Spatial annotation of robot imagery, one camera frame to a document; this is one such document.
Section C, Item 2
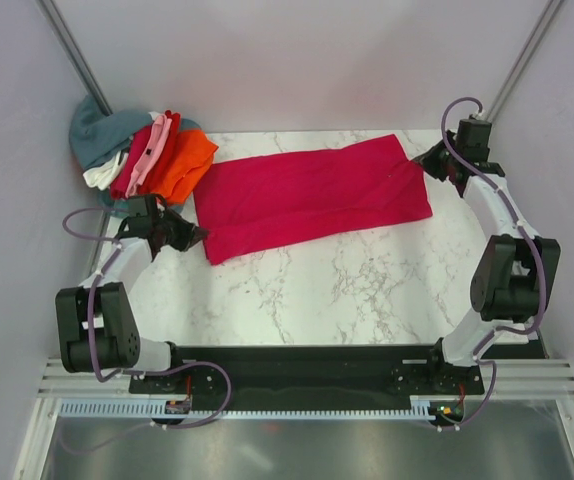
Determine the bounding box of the magenta t shirt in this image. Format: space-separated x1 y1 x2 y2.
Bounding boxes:
194 135 432 265

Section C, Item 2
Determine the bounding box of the grey blue t shirt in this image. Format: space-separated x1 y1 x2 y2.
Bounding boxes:
69 95 153 171

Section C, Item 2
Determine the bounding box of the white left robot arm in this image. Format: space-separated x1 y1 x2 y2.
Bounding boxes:
55 194 208 393

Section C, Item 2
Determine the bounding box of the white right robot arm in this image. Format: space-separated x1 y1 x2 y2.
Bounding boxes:
413 116 561 394

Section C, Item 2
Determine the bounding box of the teal t shirt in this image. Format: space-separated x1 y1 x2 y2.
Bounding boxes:
97 118 203 218

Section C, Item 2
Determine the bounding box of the orange t shirt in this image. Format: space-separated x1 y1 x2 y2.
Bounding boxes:
142 129 218 204

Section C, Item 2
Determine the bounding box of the white t shirt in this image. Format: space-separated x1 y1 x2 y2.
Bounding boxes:
83 150 128 190

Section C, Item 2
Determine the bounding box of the crimson t shirt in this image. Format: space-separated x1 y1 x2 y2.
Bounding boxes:
110 111 181 200

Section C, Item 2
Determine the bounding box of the pink t shirt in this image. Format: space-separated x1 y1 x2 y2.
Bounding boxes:
125 111 172 198

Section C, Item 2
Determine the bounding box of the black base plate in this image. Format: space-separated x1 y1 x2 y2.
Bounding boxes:
129 345 484 410

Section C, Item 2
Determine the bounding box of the white cable duct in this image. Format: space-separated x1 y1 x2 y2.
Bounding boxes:
59 398 436 421

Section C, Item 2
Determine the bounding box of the aluminium frame rail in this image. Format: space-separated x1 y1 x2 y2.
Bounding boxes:
37 359 574 401

